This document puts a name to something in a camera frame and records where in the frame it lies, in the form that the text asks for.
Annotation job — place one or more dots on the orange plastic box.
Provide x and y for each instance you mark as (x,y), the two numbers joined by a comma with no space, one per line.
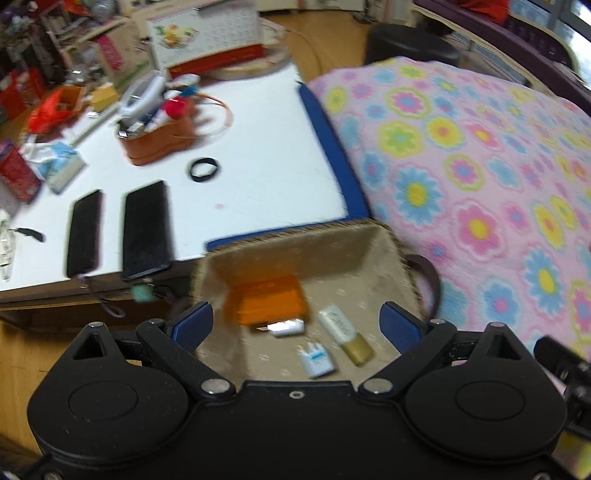
(272,302)

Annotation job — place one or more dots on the white neck massager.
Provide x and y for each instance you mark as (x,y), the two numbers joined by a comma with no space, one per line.
(138,94)

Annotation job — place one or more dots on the white charger adapter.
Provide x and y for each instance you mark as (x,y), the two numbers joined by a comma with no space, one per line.
(288,327)

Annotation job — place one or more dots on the orange leather organizer box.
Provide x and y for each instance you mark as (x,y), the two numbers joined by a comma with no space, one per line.
(157,143)

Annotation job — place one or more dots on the woven basket with fabric lining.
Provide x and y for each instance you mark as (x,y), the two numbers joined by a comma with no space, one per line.
(351,277)

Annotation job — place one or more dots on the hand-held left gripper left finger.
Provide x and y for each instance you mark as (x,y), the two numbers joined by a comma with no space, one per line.
(194,325)

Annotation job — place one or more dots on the white bottle with gold cap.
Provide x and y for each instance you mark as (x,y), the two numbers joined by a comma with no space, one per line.
(344,330)

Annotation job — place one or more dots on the desk calendar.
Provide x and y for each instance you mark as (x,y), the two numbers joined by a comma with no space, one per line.
(207,32)

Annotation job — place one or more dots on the blue tissue pack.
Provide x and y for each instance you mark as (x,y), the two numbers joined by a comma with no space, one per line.
(64,164)

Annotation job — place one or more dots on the pink floral fleece blanket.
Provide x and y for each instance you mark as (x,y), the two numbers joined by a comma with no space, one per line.
(461,184)

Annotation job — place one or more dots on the blue table edge guard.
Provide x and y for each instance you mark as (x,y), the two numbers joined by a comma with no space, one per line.
(332,152)

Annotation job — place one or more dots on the wide black smartphone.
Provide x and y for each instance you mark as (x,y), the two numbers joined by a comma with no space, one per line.
(145,230)

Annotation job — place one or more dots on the red paper bag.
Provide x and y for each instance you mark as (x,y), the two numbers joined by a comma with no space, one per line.
(21,92)

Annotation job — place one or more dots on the small black clip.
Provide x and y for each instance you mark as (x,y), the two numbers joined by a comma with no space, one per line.
(34,235)

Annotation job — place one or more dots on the round wooden board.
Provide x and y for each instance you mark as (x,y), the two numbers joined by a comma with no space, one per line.
(258,69)

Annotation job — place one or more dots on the tape roll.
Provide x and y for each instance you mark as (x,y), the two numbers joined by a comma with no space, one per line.
(184,82)

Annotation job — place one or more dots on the white blue plug adapter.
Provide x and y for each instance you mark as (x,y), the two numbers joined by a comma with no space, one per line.
(317,362)

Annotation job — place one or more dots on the white tube with red cap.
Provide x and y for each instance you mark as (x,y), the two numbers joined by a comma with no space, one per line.
(175,108)

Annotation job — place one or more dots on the cluttered bookshelf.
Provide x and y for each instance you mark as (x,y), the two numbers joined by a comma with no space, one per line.
(46,23)

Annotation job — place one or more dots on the yellow box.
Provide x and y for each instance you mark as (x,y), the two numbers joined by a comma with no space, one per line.
(105,94)

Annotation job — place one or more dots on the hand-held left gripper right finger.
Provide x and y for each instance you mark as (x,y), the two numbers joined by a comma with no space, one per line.
(399,325)

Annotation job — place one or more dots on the printed cardboard box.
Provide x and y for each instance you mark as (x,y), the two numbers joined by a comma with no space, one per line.
(115,53)

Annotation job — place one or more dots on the red tin can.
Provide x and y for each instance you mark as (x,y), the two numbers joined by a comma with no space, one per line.
(16,175)

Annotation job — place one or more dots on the red garment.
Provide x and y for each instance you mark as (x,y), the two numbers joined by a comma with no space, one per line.
(489,9)

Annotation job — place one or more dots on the slim black smartphone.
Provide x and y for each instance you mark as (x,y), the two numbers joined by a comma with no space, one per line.
(83,235)

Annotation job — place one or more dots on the black round stool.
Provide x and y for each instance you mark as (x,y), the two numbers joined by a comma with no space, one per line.
(406,44)

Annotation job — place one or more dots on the orange plastic bag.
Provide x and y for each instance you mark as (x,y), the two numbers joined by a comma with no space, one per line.
(51,108)

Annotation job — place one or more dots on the green foam block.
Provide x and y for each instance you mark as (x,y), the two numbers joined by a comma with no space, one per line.
(142,293)

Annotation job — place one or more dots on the eyeglasses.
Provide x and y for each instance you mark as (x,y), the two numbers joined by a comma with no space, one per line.
(7,265)

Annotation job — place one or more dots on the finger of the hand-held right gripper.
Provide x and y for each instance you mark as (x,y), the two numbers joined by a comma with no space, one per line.
(554,350)

